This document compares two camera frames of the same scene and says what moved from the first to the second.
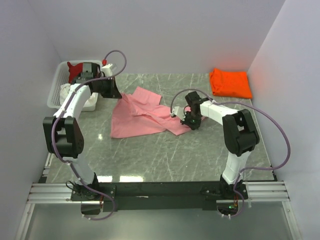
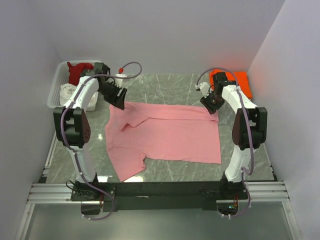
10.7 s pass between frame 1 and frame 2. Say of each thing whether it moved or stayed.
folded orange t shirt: stayed
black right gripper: moved
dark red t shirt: stayed
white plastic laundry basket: stayed
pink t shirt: moved
